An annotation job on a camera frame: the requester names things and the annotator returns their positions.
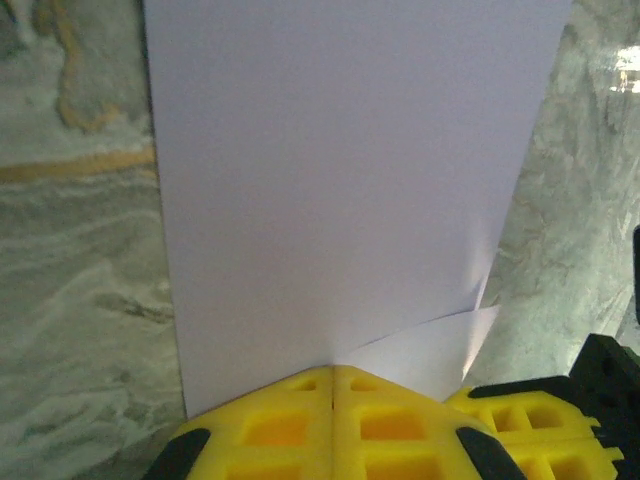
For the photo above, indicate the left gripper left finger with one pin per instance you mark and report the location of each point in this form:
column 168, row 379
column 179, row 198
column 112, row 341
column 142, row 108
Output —
column 320, row 425

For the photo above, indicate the lavender paper sheet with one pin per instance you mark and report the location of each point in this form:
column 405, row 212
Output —
column 325, row 175

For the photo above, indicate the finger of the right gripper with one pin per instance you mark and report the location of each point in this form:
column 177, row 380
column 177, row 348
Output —
column 555, row 450
column 565, row 432

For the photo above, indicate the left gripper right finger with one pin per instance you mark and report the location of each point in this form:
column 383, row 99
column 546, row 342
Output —
column 345, row 425

